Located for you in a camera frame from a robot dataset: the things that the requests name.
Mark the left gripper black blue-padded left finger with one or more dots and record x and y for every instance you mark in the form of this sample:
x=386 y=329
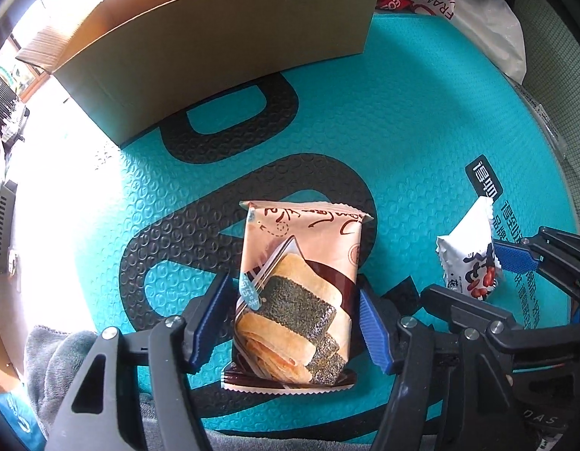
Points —
x=173 y=349

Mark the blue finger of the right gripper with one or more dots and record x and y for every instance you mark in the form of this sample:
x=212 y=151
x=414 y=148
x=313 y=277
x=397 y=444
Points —
x=554 y=254
x=462 y=311

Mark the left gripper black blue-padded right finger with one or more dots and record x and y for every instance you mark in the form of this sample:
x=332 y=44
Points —
x=479 y=411

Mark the white red snack packet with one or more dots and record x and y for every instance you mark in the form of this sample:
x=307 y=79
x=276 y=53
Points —
x=467 y=256

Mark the beige seaweed cracker packet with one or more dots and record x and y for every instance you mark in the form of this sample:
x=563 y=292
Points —
x=297 y=294

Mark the grey towel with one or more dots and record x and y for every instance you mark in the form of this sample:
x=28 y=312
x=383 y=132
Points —
x=55 y=366

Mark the blue plastic bag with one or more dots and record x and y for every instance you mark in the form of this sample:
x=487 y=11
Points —
x=15 y=407

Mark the teal mat with black letters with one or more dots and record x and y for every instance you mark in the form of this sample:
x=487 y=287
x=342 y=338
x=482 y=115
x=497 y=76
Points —
x=410 y=131

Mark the grey slotted plastic crate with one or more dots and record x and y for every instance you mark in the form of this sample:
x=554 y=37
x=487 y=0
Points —
x=8 y=191

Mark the white plastic shopping bag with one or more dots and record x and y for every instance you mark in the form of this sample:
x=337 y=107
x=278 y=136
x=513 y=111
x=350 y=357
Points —
x=489 y=24

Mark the brown cardboard box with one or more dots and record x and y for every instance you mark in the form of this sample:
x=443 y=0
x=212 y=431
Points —
x=130 y=63

